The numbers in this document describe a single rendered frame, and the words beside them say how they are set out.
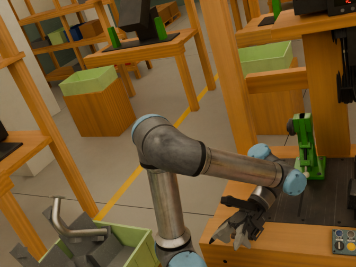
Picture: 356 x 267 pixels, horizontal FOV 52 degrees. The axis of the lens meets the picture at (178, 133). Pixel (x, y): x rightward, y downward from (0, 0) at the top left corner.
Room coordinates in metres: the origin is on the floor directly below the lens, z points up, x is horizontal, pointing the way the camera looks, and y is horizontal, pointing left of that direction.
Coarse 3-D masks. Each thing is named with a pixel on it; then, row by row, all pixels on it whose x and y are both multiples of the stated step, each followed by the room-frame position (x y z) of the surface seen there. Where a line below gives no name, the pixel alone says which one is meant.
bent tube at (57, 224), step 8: (56, 200) 1.25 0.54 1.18; (56, 208) 1.23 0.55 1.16; (56, 216) 1.21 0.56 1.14; (56, 224) 1.20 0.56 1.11; (64, 232) 1.19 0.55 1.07; (72, 232) 1.20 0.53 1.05; (80, 232) 1.21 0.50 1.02; (88, 232) 1.23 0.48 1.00; (96, 232) 1.24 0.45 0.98; (104, 232) 1.26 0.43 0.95
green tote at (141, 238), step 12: (120, 228) 1.25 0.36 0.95; (132, 228) 1.21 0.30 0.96; (144, 228) 1.19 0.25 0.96; (60, 240) 1.30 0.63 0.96; (120, 240) 1.28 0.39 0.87; (132, 240) 1.23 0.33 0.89; (144, 240) 1.12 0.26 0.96; (144, 252) 1.11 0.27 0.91; (132, 264) 1.05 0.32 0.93; (144, 264) 1.09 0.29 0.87; (156, 264) 1.13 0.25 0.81
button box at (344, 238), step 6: (342, 234) 0.86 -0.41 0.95; (354, 234) 0.84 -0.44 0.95; (336, 240) 0.85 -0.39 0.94; (342, 240) 0.84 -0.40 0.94; (348, 240) 0.84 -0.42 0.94; (354, 240) 0.83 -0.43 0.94; (336, 252) 0.83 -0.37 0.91; (342, 252) 0.82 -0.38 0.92; (348, 252) 0.81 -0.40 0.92; (354, 252) 0.80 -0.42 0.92
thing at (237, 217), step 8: (248, 200) 0.96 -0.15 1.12; (256, 200) 0.93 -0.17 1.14; (264, 208) 0.92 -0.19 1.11; (232, 216) 0.93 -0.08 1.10; (240, 216) 0.90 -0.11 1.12; (256, 216) 0.91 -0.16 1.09; (264, 216) 0.91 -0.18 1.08; (232, 224) 0.90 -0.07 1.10; (240, 224) 0.88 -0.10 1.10; (256, 224) 0.88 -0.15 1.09; (248, 232) 0.87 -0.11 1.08; (256, 232) 0.87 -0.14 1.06
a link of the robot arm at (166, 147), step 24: (144, 144) 0.85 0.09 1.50; (168, 144) 0.80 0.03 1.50; (192, 144) 0.81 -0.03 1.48; (168, 168) 0.79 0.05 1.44; (192, 168) 0.78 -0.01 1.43; (216, 168) 0.80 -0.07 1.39; (240, 168) 0.81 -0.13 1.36; (264, 168) 0.83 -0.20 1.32; (288, 168) 0.86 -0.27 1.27; (288, 192) 0.82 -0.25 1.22
